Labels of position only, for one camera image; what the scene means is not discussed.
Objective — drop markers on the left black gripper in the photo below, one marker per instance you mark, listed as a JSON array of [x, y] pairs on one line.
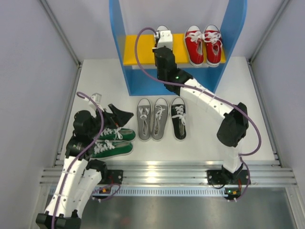
[[110, 117]]

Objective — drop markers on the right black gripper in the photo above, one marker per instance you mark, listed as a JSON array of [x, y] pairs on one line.
[[161, 50]]

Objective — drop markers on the red sneaker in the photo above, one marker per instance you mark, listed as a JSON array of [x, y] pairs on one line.
[[213, 43], [194, 45]]

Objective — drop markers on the black sneaker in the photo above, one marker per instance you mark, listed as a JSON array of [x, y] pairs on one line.
[[162, 28], [178, 117]]

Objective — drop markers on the grey sneaker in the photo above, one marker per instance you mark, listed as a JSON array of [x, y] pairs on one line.
[[143, 114], [160, 116]]

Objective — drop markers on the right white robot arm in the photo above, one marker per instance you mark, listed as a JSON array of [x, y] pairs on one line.
[[232, 122]]

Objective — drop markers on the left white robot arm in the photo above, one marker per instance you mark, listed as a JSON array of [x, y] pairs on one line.
[[80, 174]]

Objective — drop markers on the blue yellow shoe shelf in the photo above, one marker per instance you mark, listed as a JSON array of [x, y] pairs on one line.
[[145, 69]]

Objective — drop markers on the upper green sneaker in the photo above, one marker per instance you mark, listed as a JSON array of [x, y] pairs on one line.
[[119, 134]]

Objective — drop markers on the green sneaker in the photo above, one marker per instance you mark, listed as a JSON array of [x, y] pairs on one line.
[[107, 149], [119, 134]]

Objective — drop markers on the lower green sneaker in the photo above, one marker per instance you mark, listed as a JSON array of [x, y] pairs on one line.
[[107, 149]]

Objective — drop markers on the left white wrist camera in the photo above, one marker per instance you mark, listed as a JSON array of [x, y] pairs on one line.
[[95, 101]]

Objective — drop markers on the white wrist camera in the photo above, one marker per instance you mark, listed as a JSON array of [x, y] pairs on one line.
[[95, 101], [164, 39]]

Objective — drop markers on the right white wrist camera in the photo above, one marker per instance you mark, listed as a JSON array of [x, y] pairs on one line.
[[164, 39]]

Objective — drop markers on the slotted cable duct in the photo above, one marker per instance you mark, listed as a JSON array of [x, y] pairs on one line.
[[167, 191]]

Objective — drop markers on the aluminium rail frame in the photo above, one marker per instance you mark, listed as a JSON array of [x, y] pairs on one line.
[[170, 162]]

